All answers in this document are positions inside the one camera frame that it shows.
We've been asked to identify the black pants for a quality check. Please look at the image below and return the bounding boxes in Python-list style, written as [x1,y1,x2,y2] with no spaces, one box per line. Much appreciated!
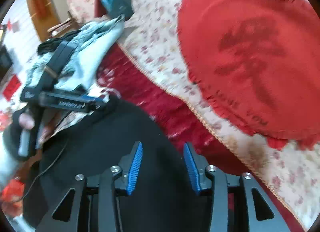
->
[23,96,210,231]

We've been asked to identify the light blue clothing pile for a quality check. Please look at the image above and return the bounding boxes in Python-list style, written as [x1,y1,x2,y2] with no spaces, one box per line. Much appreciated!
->
[26,14,126,92]

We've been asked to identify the left hand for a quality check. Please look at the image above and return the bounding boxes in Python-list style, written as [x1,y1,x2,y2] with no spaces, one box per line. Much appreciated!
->
[18,110,63,145]

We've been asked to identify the wooden door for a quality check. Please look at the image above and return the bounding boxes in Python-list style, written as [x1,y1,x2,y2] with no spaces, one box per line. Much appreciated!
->
[27,0,60,42]

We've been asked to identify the red and white fleece blanket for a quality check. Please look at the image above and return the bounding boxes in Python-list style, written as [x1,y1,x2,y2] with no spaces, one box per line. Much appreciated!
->
[96,44,304,232]

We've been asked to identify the floral cream quilt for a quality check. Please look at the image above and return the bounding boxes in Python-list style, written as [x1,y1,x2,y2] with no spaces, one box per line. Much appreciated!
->
[60,0,320,230]

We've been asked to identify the teal bag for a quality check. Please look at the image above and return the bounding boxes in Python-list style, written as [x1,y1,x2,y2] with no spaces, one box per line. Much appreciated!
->
[100,0,133,20]

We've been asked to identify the red heart-shaped cushion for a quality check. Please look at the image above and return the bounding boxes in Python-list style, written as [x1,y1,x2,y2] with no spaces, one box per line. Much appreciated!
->
[177,0,319,149]

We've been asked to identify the black cable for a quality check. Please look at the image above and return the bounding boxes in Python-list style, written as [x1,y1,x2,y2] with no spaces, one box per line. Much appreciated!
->
[10,139,70,204]

